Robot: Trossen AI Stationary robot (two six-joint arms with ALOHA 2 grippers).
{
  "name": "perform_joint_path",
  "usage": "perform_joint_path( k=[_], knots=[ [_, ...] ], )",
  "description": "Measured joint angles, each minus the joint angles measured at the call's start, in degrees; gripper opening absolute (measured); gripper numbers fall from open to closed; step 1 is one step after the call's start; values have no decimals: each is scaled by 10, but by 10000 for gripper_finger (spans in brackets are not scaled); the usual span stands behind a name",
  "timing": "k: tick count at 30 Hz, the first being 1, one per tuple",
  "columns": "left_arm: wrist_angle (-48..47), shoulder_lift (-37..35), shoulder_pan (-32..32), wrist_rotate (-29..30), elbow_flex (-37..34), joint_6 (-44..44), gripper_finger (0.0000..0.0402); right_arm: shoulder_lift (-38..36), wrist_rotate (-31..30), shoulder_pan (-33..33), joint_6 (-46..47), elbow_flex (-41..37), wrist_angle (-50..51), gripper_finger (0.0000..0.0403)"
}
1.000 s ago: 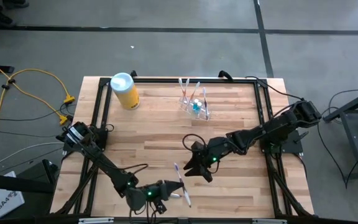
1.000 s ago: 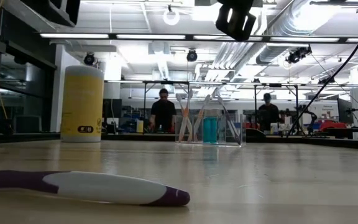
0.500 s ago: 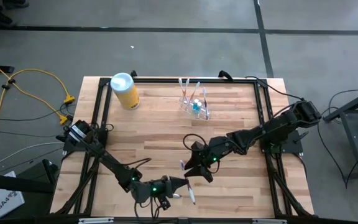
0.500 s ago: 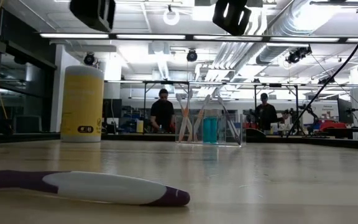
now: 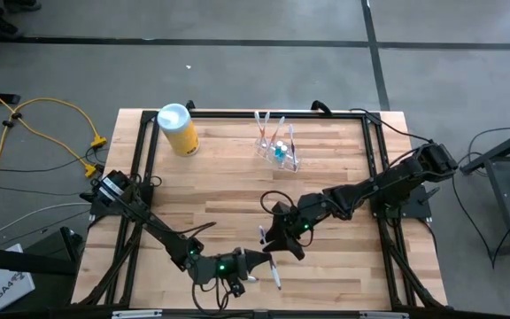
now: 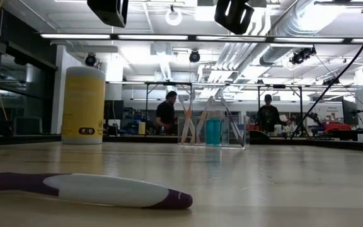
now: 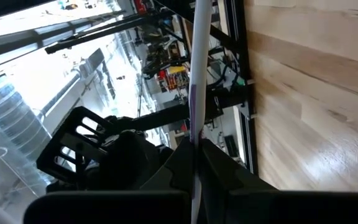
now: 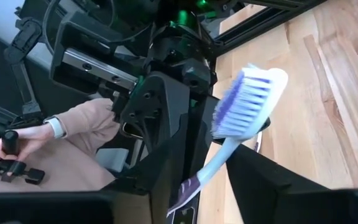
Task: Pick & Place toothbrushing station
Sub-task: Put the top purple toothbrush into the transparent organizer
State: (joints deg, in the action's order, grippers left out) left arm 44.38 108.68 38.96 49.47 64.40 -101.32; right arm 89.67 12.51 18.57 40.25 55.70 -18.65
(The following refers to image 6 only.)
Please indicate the black bar with light strips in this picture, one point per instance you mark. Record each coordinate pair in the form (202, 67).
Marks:
(113, 37)

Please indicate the black aluminium table frame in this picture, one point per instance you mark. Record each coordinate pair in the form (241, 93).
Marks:
(326, 143)

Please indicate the black ceiling camera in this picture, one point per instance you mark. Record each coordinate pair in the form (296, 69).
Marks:
(301, 56)
(194, 56)
(90, 60)

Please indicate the blue mouthwash bottle white cap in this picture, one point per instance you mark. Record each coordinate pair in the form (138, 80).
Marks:
(218, 132)
(209, 132)

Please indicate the small yellow bottle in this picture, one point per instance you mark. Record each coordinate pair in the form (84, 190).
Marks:
(141, 128)

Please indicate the purple white toothbrush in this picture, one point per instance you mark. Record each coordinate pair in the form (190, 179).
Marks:
(232, 121)
(106, 190)

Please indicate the clear acrylic organizer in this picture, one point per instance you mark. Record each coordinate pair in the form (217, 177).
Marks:
(224, 138)

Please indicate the black workstation frame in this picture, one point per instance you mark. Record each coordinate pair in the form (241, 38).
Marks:
(301, 107)
(147, 107)

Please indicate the person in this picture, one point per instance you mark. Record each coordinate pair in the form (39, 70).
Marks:
(165, 113)
(268, 116)

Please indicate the black background robot arm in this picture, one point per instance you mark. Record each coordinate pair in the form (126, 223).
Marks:
(315, 121)

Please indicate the red object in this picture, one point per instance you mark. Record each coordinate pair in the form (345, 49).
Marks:
(337, 127)

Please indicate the silver ventilation duct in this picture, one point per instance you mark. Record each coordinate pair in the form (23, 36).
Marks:
(282, 50)

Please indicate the dark computer monitor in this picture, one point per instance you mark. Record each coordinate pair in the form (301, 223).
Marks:
(349, 113)

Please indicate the yellow canister white lid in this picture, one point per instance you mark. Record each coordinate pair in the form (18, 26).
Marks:
(84, 107)

